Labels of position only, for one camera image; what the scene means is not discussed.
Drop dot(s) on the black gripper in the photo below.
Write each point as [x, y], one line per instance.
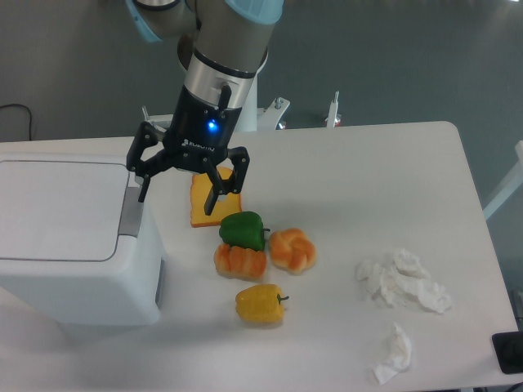
[200, 134]

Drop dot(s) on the large crumpled white tissue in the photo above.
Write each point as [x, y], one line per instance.
[402, 280]

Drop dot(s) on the white push-button trash can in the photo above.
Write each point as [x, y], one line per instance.
[77, 243]

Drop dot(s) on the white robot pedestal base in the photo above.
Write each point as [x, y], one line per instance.
[253, 118]

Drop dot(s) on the small crumpled white tissue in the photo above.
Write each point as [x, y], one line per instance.
[397, 357]

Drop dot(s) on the green bell pepper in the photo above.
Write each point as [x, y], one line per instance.
[245, 230]

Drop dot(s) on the knotted round bread bun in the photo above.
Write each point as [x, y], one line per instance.
[292, 250]

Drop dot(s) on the yellow bell pepper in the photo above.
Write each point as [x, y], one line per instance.
[261, 305]

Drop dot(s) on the black device at table edge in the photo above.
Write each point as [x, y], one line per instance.
[508, 349]

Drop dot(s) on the striped orange bread roll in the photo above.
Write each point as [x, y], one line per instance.
[239, 262]

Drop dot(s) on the orange toast slice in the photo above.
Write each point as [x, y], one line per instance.
[199, 191]

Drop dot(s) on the white frame at right edge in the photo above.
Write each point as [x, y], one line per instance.
[509, 184]

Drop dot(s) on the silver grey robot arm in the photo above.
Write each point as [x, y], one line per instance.
[228, 43]

